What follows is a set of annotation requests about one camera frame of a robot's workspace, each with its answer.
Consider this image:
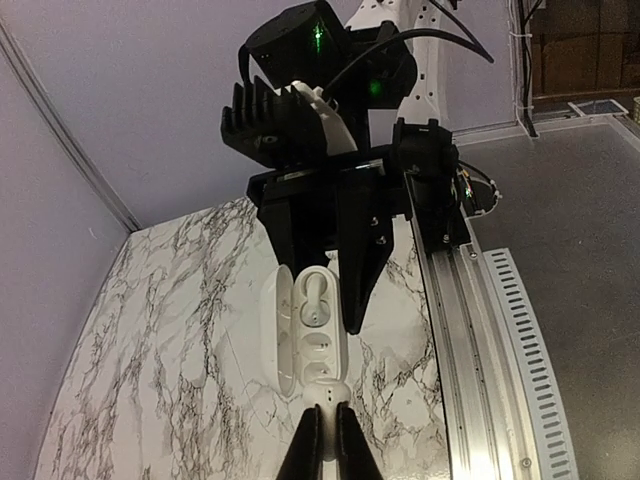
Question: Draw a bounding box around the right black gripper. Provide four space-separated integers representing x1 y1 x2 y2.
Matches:
247 145 411 335

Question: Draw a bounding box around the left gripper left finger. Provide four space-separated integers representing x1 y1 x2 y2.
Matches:
275 405 323 480

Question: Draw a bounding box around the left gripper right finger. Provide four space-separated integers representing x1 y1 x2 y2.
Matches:
335 402 383 480

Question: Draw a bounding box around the white earbud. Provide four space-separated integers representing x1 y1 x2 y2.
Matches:
300 273 330 328
303 379 351 462

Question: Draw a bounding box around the white earbud charging case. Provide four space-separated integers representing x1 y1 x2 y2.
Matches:
259 265 349 397

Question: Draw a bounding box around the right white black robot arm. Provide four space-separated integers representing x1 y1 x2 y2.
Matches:
221 1 488 335

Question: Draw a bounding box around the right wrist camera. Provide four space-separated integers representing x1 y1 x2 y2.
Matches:
221 77 358 170

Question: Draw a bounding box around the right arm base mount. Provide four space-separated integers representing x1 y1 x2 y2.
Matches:
392 118 501 254

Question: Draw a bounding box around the aluminium front rail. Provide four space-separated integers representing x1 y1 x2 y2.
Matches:
406 177 579 479

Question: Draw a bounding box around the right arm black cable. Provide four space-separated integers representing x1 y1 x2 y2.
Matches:
319 0 496 101

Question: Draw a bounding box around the right corner aluminium post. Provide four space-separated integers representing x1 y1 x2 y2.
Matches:
0 22 144 234

